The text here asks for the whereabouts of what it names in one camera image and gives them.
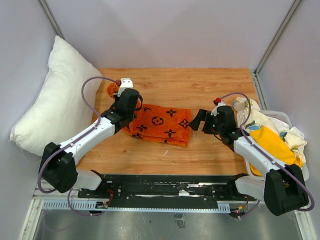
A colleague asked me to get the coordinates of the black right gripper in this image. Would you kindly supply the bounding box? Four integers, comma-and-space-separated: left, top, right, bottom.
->
188, 109, 224, 135

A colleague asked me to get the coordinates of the orange patterned pillowcase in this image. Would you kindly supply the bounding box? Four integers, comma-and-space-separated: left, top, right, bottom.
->
122, 99, 192, 147

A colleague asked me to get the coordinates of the white pillow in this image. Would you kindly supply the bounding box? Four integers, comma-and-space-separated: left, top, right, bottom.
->
9, 36, 102, 156

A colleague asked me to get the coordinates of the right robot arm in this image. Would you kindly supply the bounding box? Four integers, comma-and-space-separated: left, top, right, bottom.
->
189, 105, 315, 216

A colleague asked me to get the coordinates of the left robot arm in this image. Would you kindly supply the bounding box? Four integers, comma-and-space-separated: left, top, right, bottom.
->
38, 88, 143, 198

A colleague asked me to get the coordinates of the yellow cloth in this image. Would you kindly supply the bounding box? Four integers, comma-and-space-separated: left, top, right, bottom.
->
250, 126, 307, 167

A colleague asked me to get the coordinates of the white plastic laundry basket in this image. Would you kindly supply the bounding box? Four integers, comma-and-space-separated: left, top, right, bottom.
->
244, 110, 310, 181

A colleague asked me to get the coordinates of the white cartoon print cloth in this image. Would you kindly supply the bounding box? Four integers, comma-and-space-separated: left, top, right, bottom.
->
232, 96, 308, 161

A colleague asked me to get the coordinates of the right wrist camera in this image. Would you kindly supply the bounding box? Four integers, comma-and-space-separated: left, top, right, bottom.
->
210, 97, 226, 117

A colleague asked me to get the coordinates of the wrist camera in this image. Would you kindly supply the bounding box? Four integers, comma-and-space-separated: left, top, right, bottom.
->
117, 78, 133, 97
210, 97, 226, 117

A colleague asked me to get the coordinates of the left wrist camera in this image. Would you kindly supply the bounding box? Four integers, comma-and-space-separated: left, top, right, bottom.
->
117, 78, 133, 97

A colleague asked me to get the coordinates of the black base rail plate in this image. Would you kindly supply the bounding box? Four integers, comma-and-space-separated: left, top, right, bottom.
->
77, 174, 255, 209

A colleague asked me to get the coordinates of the grey slotted cable duct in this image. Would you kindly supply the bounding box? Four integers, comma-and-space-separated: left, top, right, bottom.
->
41, 200, 231, 213

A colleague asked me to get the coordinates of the left aluminium frame post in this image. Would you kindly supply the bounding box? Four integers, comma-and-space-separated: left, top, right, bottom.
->
37, 0, 65, 39

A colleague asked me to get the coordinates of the aluminium frame post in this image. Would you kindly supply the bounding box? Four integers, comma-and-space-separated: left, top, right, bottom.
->
37, 0, 65, 39
253, 0, 304, 77

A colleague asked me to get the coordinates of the right aluminium frame post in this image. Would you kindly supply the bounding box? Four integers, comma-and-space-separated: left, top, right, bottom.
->
253, 0, 304, 77

